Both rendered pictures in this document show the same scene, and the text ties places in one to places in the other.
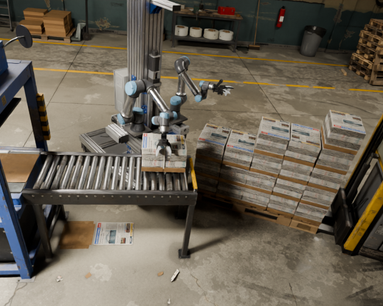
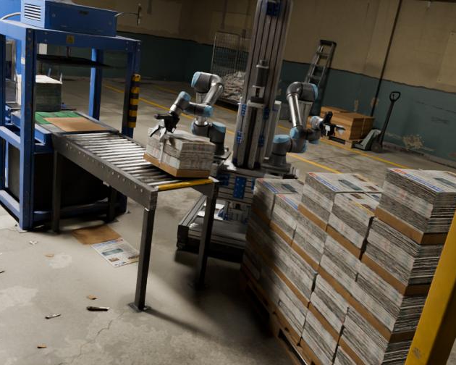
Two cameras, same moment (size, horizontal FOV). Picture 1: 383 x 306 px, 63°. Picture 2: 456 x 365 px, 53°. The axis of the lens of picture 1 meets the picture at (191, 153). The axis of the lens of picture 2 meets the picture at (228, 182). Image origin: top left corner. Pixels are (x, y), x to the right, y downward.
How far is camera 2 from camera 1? 261 cm
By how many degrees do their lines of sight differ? 51
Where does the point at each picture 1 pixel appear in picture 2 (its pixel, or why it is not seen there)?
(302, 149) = (349, 215)
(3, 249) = not seen: hidden behind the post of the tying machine
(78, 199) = (74, 155)
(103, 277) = (55, 263)
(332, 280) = not seen: outside the picture
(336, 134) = (393, 187)
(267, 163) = (309, 236)
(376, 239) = not seen: outside the picture
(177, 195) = (135, 185)
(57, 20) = (346, 119)
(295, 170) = (338, 262)
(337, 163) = (392, 258)
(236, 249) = (197, 350)
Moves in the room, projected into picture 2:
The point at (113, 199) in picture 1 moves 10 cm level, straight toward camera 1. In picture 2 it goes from (93, 166) to (81, 168)
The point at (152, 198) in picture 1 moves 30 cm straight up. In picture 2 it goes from (117, 179) to (121, 133)
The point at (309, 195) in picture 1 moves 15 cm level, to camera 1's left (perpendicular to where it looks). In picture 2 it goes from (351, 330) to (328, 312)
